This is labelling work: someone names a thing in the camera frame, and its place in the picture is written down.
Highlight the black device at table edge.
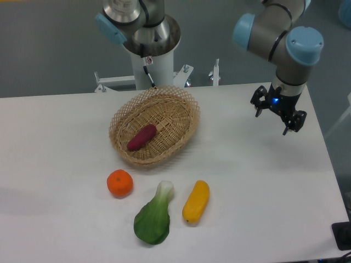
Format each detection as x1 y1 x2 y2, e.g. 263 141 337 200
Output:
331 221 350 251

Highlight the purple sweet potato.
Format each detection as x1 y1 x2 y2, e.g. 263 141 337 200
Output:
127 124 157 151

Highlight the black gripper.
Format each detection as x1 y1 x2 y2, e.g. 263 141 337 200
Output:
250 84 307 135

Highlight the blue object top right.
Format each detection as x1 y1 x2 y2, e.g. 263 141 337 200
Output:
338 0 351 29

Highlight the orange mandarin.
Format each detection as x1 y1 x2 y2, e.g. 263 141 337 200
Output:
106 169 134 198

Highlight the yellow corn cob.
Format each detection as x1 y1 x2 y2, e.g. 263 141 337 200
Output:
182 180 210 224

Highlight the black cable on pedestal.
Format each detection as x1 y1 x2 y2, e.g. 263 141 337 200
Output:
139 43 157 89

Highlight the woven wicker basket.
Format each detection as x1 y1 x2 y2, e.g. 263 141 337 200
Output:
109 86 200 167

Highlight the white metal base frame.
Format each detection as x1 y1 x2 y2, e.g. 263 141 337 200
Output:
94 58 221 93

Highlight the white frame at right edge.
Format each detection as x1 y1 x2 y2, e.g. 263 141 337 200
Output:
325 93 351 139

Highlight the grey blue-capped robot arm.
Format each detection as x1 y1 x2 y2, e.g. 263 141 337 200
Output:
95 1 324 132

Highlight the green bok choy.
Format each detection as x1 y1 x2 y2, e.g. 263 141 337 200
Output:
133 180 174 245

